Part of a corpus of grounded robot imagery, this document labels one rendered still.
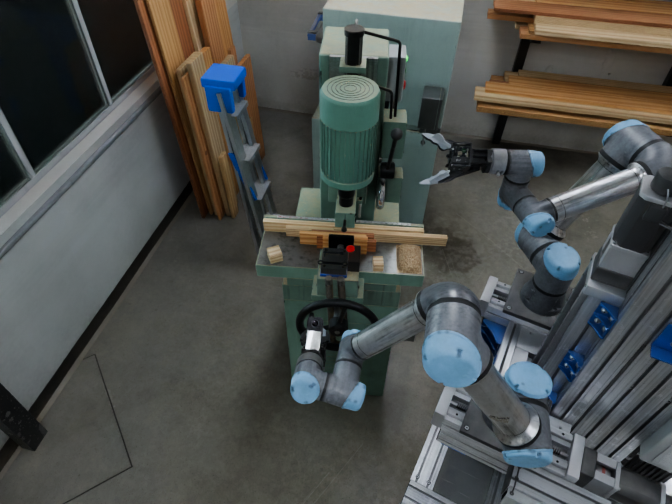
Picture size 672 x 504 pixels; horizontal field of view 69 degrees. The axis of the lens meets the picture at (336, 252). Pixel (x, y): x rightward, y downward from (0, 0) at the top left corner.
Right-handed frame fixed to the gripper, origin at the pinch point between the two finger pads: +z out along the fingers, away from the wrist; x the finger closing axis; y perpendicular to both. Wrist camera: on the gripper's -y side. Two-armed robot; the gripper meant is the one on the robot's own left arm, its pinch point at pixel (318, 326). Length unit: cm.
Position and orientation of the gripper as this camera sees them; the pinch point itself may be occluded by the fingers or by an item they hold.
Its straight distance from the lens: 157.7
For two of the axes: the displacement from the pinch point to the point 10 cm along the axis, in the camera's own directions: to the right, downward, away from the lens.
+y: -0.3, 9.6, 2.7
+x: 10.0, 0.5, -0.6
